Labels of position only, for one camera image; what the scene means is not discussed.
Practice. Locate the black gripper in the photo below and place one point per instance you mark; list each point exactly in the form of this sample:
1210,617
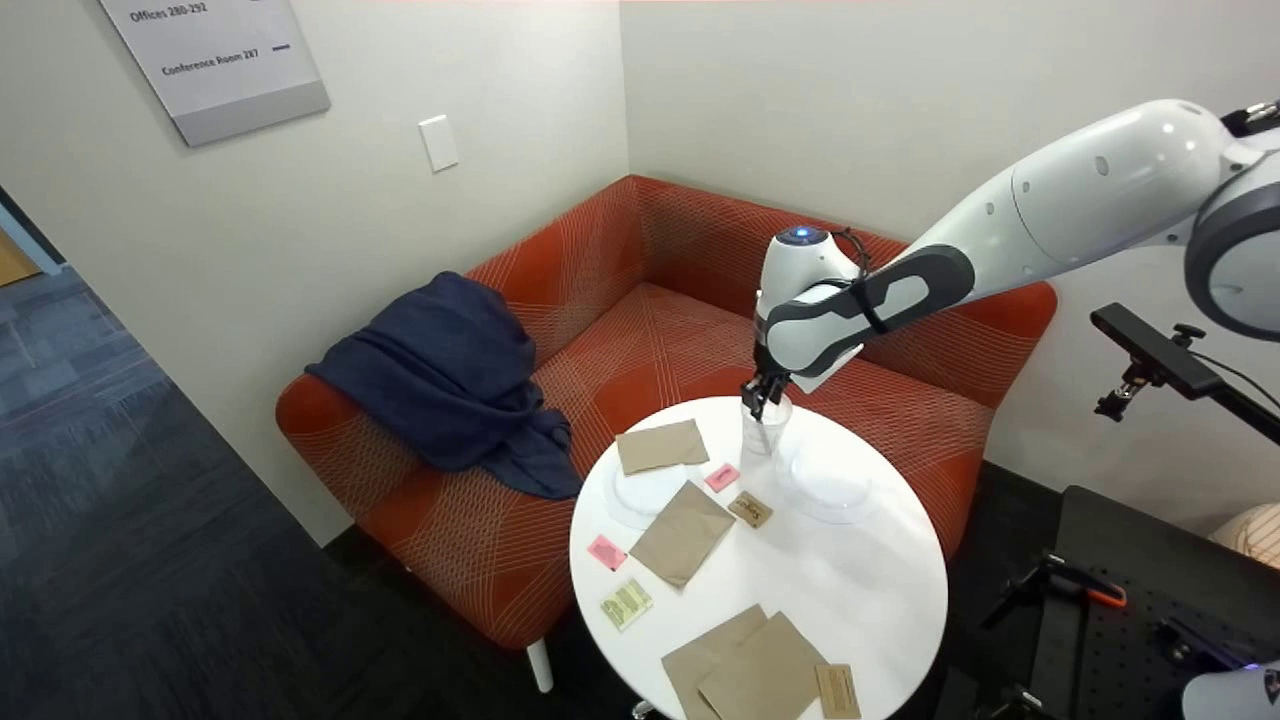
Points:
769,378

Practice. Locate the clear plastic measuring cup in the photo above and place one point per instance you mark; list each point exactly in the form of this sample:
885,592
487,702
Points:
769,442

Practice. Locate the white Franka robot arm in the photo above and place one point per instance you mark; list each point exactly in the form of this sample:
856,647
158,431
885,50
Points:
1064,187

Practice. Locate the pink sweetener packet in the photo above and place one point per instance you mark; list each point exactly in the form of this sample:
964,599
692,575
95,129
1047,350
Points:
606,553
722,479

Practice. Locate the brown sugar packet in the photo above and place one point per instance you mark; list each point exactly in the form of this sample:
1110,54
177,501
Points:
748,510

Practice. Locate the orange patterned sofa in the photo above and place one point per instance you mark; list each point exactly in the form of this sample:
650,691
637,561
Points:
642,332

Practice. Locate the clear plastic lid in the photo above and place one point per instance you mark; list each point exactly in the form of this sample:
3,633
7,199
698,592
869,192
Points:
642,492

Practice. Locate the small brown cardboard square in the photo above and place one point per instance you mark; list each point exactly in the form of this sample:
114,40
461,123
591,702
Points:
683,534

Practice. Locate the large brown paper napkin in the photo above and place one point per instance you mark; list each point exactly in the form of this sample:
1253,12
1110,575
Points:
704,642

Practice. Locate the yellow sweetener packets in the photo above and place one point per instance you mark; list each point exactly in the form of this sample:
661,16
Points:
625,605

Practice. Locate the large brown cardboard square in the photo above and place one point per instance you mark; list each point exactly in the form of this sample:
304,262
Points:
765,680

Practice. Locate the small brown paper napkin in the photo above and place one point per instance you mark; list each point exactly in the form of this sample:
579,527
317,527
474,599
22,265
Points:
837,695

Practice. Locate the dark blue jacket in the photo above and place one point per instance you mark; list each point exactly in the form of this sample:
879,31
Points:
445,375

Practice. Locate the black perforated robot table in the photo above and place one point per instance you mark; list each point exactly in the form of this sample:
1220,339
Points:
1162,585

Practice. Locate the beige striped cushion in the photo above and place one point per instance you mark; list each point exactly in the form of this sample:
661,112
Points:
1248,534

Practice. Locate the light wrist camera box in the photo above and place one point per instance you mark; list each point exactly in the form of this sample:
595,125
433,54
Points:
812,378

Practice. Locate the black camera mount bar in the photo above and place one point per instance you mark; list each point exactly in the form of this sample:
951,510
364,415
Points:
1162,352

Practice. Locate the white wall plate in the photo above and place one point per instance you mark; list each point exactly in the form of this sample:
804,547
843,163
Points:
439,140

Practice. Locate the grey wall sign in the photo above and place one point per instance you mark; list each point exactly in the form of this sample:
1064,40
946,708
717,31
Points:
221,60

